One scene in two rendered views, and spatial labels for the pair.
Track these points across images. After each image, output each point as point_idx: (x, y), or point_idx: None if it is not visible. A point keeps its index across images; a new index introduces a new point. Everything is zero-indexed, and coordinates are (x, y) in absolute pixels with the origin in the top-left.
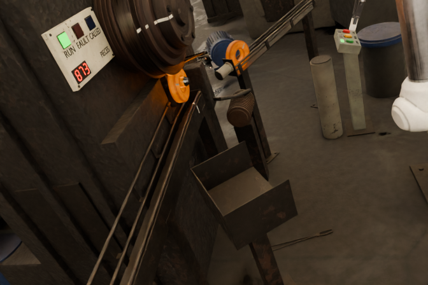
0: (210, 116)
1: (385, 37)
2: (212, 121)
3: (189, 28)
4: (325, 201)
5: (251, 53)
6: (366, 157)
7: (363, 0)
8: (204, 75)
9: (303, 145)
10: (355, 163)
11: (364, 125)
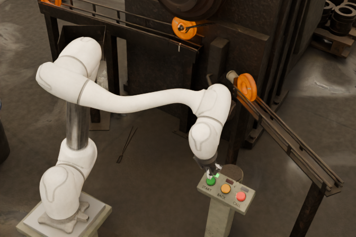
0: None
1: None
2: (236, 100)
3: (182, 4)
4: (143, 174)
5: (246, 99)
6: (163, 227)
7: (194, 155)
8: (211, 52)
9: None
10: (164, 215)
11: None
